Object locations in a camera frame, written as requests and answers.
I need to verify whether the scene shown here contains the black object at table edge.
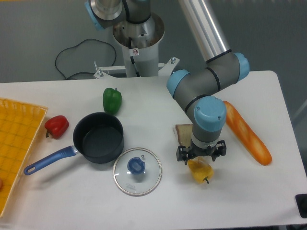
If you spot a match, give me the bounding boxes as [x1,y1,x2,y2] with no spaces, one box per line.
[295,194,307,219]

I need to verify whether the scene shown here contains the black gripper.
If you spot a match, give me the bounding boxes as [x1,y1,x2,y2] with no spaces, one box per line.
[176,140,227,165]

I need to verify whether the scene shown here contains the green bell pepper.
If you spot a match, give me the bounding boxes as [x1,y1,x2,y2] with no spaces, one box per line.
[102,88,122,115]

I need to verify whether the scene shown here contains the yellow bell pepper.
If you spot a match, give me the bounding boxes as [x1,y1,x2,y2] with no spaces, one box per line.
[188,157,214,184]

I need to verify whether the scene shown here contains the toast slice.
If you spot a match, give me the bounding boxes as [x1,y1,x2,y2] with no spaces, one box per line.
[173,124,192,148]

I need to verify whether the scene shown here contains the black cable on floor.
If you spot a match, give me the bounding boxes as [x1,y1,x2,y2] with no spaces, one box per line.
[55,38,117,80]

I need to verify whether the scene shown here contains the orange baguette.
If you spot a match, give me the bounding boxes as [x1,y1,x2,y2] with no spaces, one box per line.
[223,101,272,166]

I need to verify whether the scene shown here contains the glass lid with blue knob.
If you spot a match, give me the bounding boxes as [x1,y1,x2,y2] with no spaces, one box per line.
[113,148,163,196]

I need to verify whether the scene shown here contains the red bell pepper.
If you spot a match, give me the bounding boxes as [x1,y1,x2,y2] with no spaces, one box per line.
[44,115,69,139]

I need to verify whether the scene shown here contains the yellow wicker basket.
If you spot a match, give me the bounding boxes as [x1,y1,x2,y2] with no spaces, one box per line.
[0,98,48,217]

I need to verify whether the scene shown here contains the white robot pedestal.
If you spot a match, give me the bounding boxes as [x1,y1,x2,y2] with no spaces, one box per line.
[94,12,180,79]

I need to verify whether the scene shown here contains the dark saucepan with blue handle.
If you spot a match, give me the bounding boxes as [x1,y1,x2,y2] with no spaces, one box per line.
[24,112,124,175]

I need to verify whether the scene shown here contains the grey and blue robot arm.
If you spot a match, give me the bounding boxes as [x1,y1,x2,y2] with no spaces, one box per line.
[85,0,249,162]

